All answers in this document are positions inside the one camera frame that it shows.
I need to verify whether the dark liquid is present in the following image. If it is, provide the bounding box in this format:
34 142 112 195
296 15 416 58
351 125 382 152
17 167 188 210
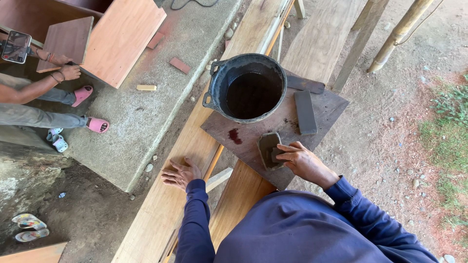
225 72 283 120

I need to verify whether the person's left hand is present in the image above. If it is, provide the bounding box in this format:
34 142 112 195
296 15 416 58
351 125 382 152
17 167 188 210
161 157 203 192

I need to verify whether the person's blue shirt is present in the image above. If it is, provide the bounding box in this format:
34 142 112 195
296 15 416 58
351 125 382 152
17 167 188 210
214 190 439 263

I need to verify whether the long light wooden plank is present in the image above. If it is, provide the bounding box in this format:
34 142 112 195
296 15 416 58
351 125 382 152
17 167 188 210
111 0 295 263

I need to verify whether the large orange plywood panel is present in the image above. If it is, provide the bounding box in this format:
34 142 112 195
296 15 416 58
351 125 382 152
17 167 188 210
80 0 167 89

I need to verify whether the slanted wooden post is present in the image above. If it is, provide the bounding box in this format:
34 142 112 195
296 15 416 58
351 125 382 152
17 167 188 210
332 0 390 94

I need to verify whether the thin wire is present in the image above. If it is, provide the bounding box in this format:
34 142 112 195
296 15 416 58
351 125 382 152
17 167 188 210
393 0 445 47

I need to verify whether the person's right hand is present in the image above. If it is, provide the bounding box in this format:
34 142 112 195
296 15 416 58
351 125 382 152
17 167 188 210
275 141 341 190

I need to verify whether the dark plywood board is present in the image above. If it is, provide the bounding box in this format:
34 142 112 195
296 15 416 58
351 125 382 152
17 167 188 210
200 69 350 191

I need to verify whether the phone on holder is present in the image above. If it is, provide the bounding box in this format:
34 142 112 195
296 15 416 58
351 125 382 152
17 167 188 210
1 30 32 64

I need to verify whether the black plastic basin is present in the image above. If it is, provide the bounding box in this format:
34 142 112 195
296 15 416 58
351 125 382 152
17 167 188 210
202 53 288 124

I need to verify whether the bamboo pole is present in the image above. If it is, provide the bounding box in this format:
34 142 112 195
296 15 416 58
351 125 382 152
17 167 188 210
367 0 434 74

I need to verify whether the worn colourful flip-flop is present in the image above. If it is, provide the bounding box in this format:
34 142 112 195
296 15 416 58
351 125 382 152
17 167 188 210
15 228 50 243
11 213 47 231

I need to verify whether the orange-brown wooden plank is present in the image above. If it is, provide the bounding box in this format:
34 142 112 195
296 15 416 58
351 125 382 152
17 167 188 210
208 160 277 253

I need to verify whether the dark flat metal blade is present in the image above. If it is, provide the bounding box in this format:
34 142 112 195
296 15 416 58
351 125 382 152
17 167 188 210
283 69 326 95

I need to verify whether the plywood sheet corner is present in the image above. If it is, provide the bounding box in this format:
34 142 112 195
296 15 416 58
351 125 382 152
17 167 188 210
0 242 69 263

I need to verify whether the short wooden batten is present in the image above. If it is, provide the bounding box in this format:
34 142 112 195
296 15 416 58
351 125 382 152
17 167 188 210
205 167 234 193

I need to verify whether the grey-brown wooden plank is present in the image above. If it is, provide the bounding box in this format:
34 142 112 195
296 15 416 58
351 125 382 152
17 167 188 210
281 0 363 85

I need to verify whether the small brown plywood panel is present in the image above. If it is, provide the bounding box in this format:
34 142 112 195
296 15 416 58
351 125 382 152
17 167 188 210
36 16 94 74

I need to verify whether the pink sandal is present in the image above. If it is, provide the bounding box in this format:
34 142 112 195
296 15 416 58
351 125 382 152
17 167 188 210
71 85 94 108
86 117 110 134

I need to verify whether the reddish wood offcut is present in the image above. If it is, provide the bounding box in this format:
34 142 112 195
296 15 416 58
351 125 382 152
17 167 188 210
146 32 165 50
169 56 192 75

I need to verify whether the wooden trestle leg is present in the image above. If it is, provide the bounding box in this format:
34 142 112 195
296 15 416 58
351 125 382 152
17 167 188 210
293 0 306 19
272 26 285 63

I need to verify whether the black cable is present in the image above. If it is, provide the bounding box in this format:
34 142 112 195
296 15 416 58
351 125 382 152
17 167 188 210
170 0 220 11

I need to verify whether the long grey sharpening stone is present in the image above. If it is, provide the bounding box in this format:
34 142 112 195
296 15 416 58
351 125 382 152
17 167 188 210
293 90 318 135

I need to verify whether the brown plywood cabinet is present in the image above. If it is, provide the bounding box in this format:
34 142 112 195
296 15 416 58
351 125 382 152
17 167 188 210
0 0 114 44

